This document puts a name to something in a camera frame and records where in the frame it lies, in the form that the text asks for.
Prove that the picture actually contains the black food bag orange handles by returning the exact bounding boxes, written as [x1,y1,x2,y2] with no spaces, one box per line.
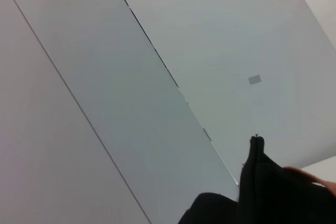
[177,134,336,224]

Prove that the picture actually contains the grey wall sticker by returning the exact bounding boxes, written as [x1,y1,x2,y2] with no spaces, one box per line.
[248,74,262,86]

